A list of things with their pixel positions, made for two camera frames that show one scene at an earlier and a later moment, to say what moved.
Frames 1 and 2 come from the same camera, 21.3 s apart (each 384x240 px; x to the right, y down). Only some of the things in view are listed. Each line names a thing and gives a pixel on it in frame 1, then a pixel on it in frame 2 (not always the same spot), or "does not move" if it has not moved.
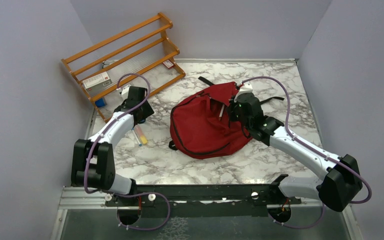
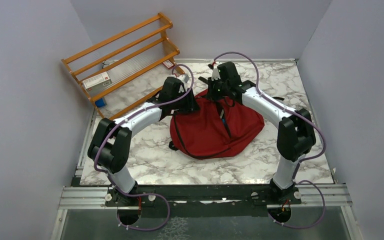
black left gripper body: [147, 110] -> [185, 105]
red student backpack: [200, 125] does not move
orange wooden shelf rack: [137, 56] does not move
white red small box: [97, 82] does not move
